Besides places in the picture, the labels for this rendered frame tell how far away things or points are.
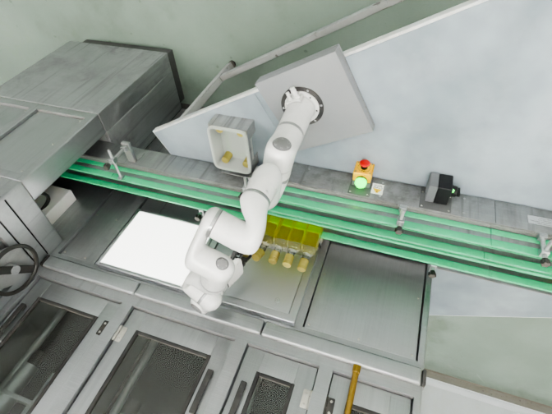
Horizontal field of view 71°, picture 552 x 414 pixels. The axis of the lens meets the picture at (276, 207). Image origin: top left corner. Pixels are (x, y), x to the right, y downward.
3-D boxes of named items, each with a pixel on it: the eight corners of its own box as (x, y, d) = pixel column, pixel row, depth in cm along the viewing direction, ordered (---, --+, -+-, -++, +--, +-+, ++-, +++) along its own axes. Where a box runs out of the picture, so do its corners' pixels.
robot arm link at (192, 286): (233, 278, 119) (221, 297, 137) (202, 250, 121) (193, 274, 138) (216, 297, 115) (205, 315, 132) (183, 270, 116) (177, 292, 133)
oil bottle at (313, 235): (313, 218, 166) (299, 258, 152) (314, 209, 162) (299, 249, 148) (326, 222, 164) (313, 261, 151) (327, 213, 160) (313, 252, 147)
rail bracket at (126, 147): (137, 154, 190) (109, 185, 176) (126, 126, 178) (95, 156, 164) (145, 156, 189) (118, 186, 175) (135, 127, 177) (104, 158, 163)
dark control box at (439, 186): (425, 186, 150) (424, 201, 145) (430, 170, 144) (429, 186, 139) (448, 190, 148) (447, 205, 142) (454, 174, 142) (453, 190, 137)
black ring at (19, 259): (39, 261, 169) (1, 303, 156) (12, 230, 154) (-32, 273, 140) (48, 264, 168) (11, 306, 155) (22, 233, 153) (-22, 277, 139)
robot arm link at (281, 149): (306, 125, 123) (292, 158, 113) (299, 154, 134) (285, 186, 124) (278, 115, 124) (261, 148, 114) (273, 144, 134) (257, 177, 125)
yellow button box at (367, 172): (355, 172, 157) (351, 185, 152) (356, 158, 151) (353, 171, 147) (372, 176, 155) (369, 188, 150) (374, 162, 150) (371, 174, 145)
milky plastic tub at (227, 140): (223, 155, 175) (214, 167, 170) (214, 113, 159) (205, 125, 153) (258, 163, 171) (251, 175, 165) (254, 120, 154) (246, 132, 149)
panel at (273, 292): (140, 212, 190) (97, 267, 169) (138, 208, 188) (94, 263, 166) (318, 256, 167) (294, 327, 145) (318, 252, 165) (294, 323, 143)
